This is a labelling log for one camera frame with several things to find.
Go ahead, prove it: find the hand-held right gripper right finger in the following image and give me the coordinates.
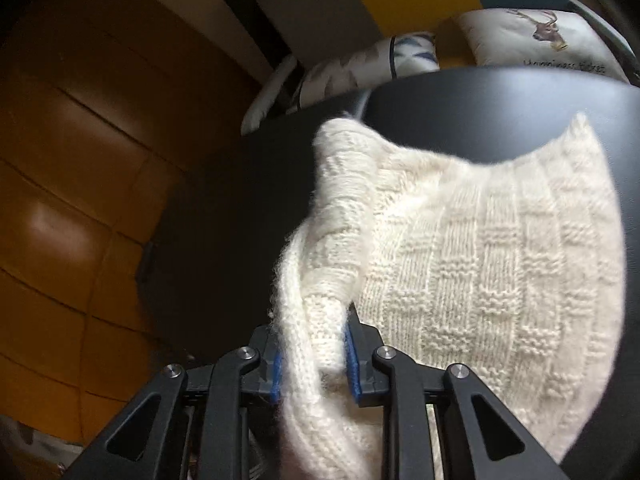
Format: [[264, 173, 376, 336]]
[[344, 310, 571, 480]]

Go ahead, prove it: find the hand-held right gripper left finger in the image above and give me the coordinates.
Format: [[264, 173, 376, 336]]
[[62, 325, 284, 480]]

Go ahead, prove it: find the cream knit sweater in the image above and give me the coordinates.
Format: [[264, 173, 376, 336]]
[[269, 112, 628, 480]]

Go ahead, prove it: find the grey patterned cloth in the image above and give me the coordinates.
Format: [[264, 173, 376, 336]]
[[0, 412, 91, 480]]

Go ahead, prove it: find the brown wooden wardrobe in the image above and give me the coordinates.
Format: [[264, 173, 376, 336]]
[[0, 0, 261, 446]]

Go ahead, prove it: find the white grey patterned pillow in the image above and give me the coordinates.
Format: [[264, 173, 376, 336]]
[[287, 42, 396, 113]]

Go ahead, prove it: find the black upright panel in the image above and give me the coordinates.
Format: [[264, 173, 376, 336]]
[[221, 0, 293, 73]]

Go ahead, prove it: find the deer print pillow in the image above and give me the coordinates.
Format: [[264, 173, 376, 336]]
[[452, 7, 628, 81]]

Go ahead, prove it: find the grey yellow teal sofa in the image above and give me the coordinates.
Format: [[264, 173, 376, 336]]
[[240, 0, 640, 136]]

